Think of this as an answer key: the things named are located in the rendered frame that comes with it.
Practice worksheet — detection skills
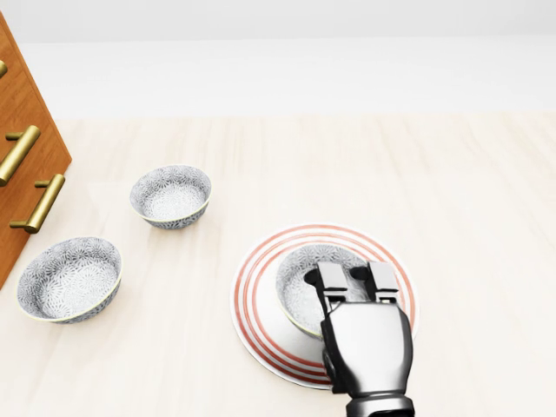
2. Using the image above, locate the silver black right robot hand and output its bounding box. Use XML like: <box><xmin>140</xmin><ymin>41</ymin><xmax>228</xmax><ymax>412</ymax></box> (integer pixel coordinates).
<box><xmin>303</xmin><ymin>261</ymin><xmax>414</xmax><ymax>398</ymax></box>

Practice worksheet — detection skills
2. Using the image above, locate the grey patterned bowl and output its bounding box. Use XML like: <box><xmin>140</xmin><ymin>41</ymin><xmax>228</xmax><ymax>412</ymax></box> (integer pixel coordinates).
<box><xmin>275</xmin><ymin>243</ymin><xmax>371</xmax><ymax>341</ymax></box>
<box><xmin>129</xmin><ymin>163</ymin><xmax>213</xmax><ymax>231</ymax></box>
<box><xmin>17</xmin><ymin>236</ymin><xmax>123</xmax><ymax>325</ymax></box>

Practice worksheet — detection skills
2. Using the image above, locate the white plate with red rings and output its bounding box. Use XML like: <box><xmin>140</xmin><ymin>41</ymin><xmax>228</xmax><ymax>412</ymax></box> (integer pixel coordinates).
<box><xmin>229</xmin><ymin>222</ymin><xmax>420</xmax><ymax>386</ymax></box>

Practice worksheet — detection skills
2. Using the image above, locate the wooden cabinet drawer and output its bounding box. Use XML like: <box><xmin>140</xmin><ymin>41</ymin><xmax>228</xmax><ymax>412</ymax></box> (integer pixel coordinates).
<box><xmin>0</xmin><ymin>64</ymin><xmax>52</xmax><ymax>206</ymax></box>
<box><xmin>0</xmin><ymin>113</ymin><xmax>73</xmax><ymax>291</ymax></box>

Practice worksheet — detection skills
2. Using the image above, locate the wooden cabinet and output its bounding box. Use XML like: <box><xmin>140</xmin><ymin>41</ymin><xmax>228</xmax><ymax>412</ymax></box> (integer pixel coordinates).
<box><xmin>0</xmin><ymin>11</ymin><xmax>73</xmax><ymax>291</ymax></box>

